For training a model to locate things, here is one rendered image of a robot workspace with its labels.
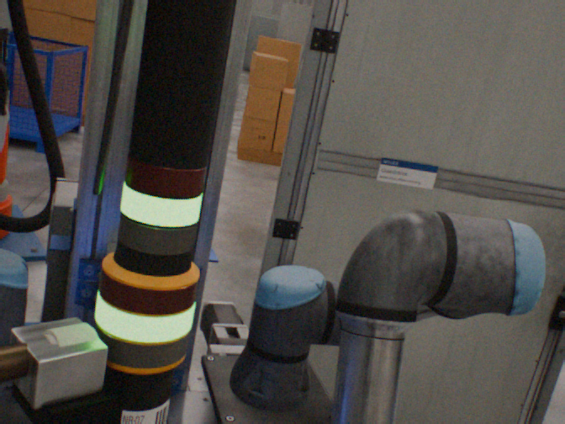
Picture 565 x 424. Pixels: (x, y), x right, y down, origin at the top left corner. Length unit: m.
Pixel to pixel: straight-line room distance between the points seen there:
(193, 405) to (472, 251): 0.74
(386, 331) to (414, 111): 1.50
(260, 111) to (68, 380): 7.62
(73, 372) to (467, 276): 0.57
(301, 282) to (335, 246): 1.12
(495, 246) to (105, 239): 0.70
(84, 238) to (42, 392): 0.94
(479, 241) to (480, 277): 0.04
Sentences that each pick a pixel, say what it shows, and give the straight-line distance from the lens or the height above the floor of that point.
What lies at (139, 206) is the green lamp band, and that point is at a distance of 0.28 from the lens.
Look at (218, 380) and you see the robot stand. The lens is 1.25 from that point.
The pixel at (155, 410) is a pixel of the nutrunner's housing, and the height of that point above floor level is 1.51.
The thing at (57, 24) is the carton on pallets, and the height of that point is 1.11.
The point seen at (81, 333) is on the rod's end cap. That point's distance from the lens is 0.29.
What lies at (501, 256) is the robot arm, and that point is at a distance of 0.80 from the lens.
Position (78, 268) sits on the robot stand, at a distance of 1.24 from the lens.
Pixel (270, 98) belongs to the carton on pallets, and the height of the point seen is 0.77.
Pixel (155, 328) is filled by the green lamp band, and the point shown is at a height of 1.56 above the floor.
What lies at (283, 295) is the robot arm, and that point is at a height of 1.25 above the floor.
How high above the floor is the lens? 1.69
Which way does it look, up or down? 16 degrees down
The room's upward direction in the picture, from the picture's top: 11 degrees clockwise
